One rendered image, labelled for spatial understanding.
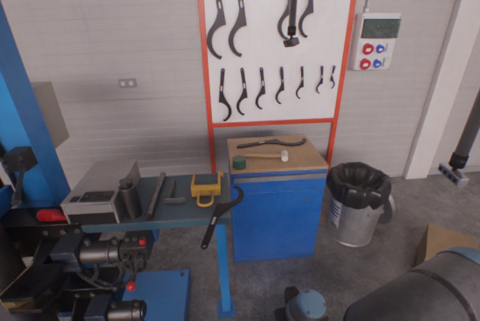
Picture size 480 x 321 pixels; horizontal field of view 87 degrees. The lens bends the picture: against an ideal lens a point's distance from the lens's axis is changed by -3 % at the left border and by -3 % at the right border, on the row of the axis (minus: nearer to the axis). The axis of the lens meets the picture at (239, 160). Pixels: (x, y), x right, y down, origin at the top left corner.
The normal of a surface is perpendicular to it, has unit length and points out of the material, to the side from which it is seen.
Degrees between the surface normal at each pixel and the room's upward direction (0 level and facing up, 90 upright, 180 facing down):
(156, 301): 0
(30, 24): 90
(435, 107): 90
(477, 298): 35
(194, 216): 0
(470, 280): 15
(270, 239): 90
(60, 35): 90
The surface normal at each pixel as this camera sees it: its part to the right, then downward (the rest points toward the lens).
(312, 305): 0.12, -0.69
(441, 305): -0.19, -0.62
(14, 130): 0.08, 0.48
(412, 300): -0.49, -0.72
